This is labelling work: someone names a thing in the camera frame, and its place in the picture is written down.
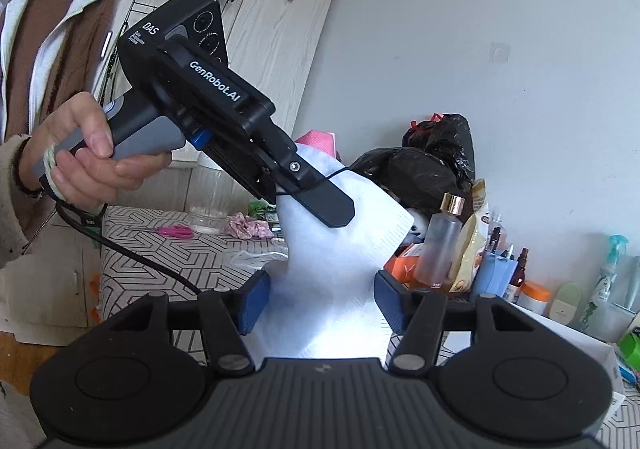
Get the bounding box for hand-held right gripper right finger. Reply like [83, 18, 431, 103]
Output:
[374, 269, 533, 374]

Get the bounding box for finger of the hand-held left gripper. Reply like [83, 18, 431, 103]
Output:
[272, 155, 356, 230]

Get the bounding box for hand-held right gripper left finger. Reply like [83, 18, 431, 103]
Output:
[107, 269, 272, 376]

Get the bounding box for white shopping bag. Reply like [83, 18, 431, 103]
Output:
[252, 141, 416, 360]

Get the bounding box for cream snack bag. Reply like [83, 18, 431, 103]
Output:
[450, 179, 493, 294]

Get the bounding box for black plastic bag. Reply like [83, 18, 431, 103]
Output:
[347, 113, 476, 214]

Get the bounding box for person's left hand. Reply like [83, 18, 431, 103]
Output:
[30, 91, 174, 210]

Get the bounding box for orange cardboard box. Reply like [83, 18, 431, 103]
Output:
[387, 244, 426, 290]

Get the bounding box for clear plastic packaging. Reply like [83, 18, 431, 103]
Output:
[227, 249, 288, 275]

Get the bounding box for landscape photo card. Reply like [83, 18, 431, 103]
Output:
[247, 201, 280, 225]

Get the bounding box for pink textured sheet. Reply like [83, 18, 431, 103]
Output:
[295, 129, 337, 160]

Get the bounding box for frosted bottle gold cap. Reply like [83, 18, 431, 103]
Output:
[415, 194, 466, 292]

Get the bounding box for pink scrunchie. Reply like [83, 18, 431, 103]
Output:
[227, 212, 275, 240]

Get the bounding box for white plush seal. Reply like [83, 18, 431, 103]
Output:
[407, 219, 431, 245]

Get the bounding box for white cabinet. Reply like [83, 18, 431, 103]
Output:
[45, 0, 341, 230]

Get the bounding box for patterned tablecloth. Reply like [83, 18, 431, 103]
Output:
[97, 206, 640, 449]

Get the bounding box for blue pen holder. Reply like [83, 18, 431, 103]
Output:
[470, 249, 518, 300]

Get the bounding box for pink scissors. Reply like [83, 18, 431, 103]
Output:
[125, 224, 195, 241]

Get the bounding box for clear glass jar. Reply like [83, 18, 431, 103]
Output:
[187, 154, 238, 235]

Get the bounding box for clear pump bottle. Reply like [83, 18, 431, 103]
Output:
[482, 209, 503, 255]

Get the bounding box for amber spray bottle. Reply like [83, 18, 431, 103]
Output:
[506, 247, 531, 302]

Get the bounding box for orange lid jar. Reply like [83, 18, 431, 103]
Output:
[516, 280, 552, 316]

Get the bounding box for person's brown grey jacket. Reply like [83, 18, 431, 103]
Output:
[0, 0, 121, 245]

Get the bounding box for pale green compact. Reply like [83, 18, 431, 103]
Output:
[549, 281, 583, 325]

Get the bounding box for green print spray bottle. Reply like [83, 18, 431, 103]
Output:
[582, 234, 630, 330]

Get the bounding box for translucent plastic container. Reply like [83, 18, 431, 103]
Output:
[585, 301, 636, 345]

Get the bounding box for green case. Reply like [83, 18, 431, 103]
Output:
[617, 329, 640, 360]

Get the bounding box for cream black fleece garment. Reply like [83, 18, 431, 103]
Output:
[0, 379, 36, 449]

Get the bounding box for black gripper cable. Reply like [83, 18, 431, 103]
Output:
[52, 199, 203, 295]

